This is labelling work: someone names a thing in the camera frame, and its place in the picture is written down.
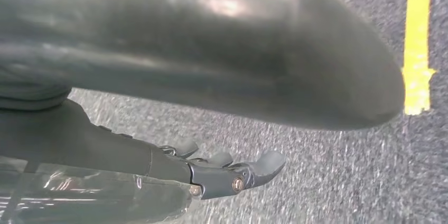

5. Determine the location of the yellow floor tape square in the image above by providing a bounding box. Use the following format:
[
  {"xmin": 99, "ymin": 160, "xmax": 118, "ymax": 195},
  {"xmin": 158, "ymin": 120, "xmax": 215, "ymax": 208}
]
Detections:
[{"xmin": 402, "ymin": 0, "xmax": 437, "ymax": 116}]

